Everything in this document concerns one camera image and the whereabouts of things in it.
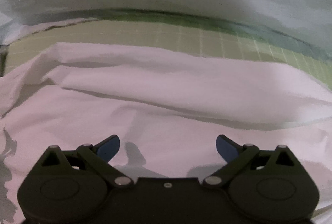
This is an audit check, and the green grid cutting mat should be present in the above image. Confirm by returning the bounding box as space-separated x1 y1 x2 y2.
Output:
1 16 331 87

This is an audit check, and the white cloth garment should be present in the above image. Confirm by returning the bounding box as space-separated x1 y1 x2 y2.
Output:
1 43 331 223

